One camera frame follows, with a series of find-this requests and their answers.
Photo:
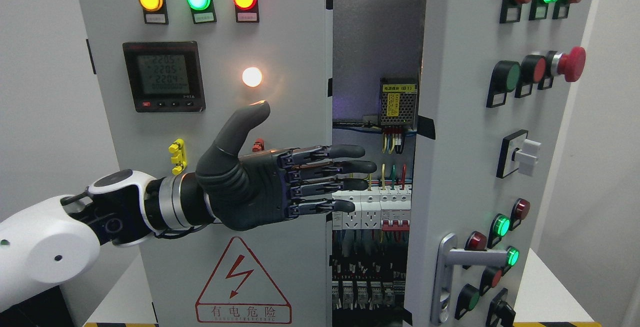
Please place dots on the silver door handle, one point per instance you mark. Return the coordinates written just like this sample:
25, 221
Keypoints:
449, 256

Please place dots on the yellow terminal connector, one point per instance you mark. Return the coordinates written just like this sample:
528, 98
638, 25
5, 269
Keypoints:
177, 149

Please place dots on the metal mesh power supply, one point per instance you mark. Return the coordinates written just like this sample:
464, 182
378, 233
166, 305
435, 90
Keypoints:
398, 101

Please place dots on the yellow indicator lamp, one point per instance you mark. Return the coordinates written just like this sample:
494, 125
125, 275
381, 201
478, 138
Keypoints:
154, 12

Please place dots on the black box on floor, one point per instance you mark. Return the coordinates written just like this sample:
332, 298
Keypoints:
47, 309

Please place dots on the grey robotic left hand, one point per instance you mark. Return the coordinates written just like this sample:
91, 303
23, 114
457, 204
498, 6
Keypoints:
275, 185

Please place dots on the grey cabinet door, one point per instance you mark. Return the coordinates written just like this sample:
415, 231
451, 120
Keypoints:
291, 46
481, 64

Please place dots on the red emergency stop button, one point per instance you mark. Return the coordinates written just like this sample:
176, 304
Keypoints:
568, 64

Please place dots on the red triangle warning sticker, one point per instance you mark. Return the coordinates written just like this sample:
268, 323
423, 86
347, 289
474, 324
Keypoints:
241, 291

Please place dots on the red indicator lamp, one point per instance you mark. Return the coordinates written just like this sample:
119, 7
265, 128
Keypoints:
246, 11

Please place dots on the white rotary switch right door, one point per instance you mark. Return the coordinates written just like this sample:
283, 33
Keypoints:
517, 154

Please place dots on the green indicator lamp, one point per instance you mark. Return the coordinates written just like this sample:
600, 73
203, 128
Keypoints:
202, 11

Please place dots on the white glowing indicator lamp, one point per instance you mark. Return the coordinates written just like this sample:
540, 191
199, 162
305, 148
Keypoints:
252, 77

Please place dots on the red terminal connector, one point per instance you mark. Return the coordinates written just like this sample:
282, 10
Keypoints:
258, 145

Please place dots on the black digital power meter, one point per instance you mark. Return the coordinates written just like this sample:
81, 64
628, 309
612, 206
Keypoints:
165, 76

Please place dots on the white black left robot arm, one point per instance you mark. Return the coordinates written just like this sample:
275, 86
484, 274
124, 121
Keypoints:
58, 239

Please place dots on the white socket breaker row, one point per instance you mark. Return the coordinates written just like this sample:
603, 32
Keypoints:
375, 209

